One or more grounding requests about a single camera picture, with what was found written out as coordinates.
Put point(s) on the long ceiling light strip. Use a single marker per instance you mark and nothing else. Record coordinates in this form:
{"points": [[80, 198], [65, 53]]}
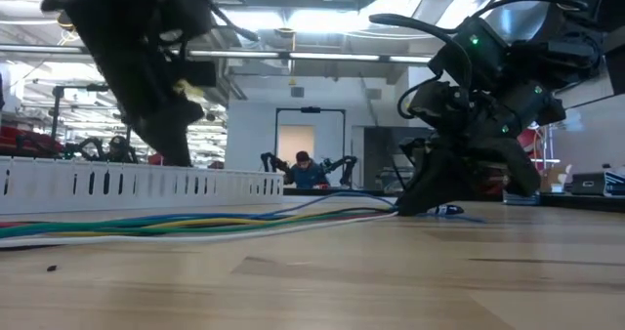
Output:
{"points": [[332, 56]]}

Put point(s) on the red storage rack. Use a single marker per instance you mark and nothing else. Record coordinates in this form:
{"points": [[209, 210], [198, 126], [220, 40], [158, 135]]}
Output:
{"points": [[528, 138]]}

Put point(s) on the black background gantry frame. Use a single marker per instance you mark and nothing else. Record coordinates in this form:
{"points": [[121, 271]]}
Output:
{"points": [[56, 125], [276, 139]]}

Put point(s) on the grey equipment box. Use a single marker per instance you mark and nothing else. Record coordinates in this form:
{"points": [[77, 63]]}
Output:
{"points": [[588, 183]]}

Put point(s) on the red storage bins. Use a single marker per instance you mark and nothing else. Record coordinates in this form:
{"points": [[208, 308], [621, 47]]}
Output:
{"points": [[24, 142]]}

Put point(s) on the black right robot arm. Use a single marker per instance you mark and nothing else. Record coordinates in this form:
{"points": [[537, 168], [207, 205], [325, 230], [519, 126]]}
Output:
{"points": [[576, 42]]}

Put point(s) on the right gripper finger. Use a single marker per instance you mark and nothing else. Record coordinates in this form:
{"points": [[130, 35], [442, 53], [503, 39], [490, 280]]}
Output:
{"points": [[439, 183], [517, 169]]}

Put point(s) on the black aluminium table frame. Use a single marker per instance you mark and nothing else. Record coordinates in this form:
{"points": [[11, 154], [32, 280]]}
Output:
{"points": [[303, 192]]}

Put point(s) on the blue white box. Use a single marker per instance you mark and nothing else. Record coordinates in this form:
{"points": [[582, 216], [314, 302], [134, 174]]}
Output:
{"points": [[616, 182]]}

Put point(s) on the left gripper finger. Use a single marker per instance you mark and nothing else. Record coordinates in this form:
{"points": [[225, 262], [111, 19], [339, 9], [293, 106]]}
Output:
{"points": [[166, 135]]}

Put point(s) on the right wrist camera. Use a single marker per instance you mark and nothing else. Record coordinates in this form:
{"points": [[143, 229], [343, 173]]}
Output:
{"points": [[439, 100]]}

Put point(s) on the black ceiling device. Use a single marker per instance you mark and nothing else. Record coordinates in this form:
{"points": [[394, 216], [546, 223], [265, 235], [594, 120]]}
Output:
{"points": [[63, 22]]}

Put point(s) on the person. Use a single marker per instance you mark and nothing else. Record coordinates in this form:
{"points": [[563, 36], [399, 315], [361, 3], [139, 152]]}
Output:
{"points": [[118, 149], [307, 174]]}

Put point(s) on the small black scrap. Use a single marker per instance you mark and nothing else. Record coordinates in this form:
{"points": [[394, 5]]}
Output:
{"points": [[51, 268]]}

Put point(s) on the black background robot arm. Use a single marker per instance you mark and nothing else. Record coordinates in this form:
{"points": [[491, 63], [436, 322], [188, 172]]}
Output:
{"points": [[276, 166], [342, 166]]}

